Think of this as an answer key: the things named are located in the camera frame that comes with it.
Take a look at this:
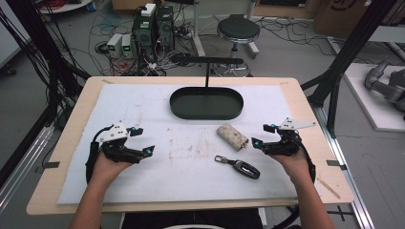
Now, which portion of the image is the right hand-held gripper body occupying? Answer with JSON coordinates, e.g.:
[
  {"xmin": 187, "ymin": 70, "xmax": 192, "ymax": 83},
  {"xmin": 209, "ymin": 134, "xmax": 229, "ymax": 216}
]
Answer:
[{"xmin": 264, "ymin": 116, "xmax": 317, "ymax": 157}]

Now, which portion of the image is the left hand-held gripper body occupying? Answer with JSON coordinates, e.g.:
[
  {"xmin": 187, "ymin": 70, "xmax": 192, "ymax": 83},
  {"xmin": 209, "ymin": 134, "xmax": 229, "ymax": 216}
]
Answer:
[{"xmin": 90, "ymin": 120, "xmax": 150, "ymax": 165}]

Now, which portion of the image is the black car key with ring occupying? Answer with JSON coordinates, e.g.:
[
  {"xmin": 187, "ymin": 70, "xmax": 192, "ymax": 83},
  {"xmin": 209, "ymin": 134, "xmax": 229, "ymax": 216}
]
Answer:
[{"xmin": 214, "ymin": 155, "xmax": 262, "ymax": 180}]

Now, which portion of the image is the black oval tray with stand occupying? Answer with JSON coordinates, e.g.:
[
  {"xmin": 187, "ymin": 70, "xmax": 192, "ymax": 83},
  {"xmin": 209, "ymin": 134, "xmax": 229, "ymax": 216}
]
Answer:
[{"xmin": 169, "ymin": 55, "xmax": 245, "ymax": 121}]

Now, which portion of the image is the person's right hand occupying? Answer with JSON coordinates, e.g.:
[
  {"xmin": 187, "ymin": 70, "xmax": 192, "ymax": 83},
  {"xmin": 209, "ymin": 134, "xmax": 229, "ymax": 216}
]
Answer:
[{"xmin": 269, "ymin": 149, "xmax": 312, "ymax": 187}]

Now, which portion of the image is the person's left hand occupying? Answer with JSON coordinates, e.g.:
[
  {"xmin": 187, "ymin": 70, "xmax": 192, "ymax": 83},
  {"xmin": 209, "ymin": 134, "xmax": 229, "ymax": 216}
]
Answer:
[{"xmin": 90, "ymin": 152, "xmax": 135, "ymax": 189}]

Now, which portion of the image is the white foam mat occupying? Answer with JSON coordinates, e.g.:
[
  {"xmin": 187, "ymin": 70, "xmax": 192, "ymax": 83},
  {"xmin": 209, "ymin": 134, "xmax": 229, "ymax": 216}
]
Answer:
[{"xmin": 56, "ymin": 83, "xmax": 300, "ymax": 205}]

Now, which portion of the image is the dark tape strip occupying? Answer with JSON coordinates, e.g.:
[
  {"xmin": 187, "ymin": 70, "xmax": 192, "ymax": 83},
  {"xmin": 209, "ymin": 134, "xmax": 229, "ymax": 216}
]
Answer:
[
  {"xmin": 326, "ymin": 159, "xmax": 349, "ymax": 172},
  {"xmin": 33, "ymin": 160, "xmax": 61, "ymax": 175}
]

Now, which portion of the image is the thin wooden stick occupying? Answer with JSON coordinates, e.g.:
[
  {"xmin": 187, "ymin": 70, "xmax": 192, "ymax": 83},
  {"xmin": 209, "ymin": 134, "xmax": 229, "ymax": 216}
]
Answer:
[{"xmin": 316, "ymin": 177, "xmax": 342, "ymax": 200}]

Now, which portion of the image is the person's dark clothing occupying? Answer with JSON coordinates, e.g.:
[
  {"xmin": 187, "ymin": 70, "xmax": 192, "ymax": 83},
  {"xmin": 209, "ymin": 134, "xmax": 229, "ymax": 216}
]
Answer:
[{"xmin": 121, "ymin": 208, "xmax": 265, "ymax": 229}]

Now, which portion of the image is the grey power supply unit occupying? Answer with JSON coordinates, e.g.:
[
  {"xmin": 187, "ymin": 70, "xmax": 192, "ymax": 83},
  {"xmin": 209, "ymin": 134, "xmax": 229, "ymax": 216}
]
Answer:
[
  {"xmin": 106, "ymin": 32, "xmax": 124, "ymax": 59},
  {"xmin": 120, "ymin": 33, "xmax": 135, "ymax": 59}
]

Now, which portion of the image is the white floor board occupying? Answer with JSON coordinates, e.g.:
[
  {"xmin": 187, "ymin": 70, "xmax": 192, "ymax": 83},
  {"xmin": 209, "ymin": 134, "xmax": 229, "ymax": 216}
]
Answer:
[{"xmin": 343, "ymin": 62, "xmax": 405, "ymax": 134}]

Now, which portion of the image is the black computer tower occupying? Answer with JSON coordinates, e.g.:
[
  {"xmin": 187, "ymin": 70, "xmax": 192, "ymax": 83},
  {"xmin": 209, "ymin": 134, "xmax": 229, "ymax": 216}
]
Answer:
[
  {"xmin": 155, "ymin": 5, "xmax": 176, "ymax": 52},
  {"xmin": 131, "ymin": 12, "xmax": 158, "ymax": 63}
]

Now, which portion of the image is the black round stool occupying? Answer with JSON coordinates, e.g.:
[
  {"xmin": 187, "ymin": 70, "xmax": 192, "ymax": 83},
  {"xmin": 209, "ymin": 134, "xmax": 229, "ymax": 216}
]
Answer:
[{"xmin": 216, "ymin": 13, "xmax": 262, "ymax": 78}]

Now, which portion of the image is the white table leg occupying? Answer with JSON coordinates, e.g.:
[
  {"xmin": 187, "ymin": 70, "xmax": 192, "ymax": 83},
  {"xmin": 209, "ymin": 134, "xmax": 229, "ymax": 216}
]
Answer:
[{"xmin": 190, "ymin": 0, "xmax": 207, "ymax": 58}]

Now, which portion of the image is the white box on computer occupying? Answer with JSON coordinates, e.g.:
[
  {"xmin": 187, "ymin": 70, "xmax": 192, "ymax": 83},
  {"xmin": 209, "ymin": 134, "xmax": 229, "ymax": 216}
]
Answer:
[{"xmin": 140, "ymin": 3, "xmax": 158, "ymax": 18}]

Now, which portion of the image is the brown cardboard box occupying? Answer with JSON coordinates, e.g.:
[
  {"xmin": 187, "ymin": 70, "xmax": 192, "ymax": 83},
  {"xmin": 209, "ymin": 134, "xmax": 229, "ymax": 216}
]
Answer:
[{"xmin": 312, "ymin": 0, "xmax": 372, "ymax": 40}]

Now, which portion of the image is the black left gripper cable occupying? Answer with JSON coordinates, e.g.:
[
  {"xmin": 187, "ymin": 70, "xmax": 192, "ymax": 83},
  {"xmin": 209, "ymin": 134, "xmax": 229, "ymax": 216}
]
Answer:
[{"xmin": 84, "ymin": 124, "xmax": 115, "ymax": 185}]

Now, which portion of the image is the aluminium rail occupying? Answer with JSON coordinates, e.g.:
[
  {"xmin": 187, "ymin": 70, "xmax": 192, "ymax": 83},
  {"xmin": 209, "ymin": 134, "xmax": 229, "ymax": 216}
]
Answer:
[
  {"xmin": 0, "ymin": 123, "xmax": 55, "ymax": 214},
  {"xmin": 310, "ymin": 104, "xmax": 377, "ymax": 229}
]

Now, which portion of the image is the black frame post with cables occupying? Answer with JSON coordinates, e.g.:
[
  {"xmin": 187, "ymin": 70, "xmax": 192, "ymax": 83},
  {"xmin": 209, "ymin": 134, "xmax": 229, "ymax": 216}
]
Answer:
[{"xmin": 0, "ymin": 0, "xmax": 92, "ymax": 125}]

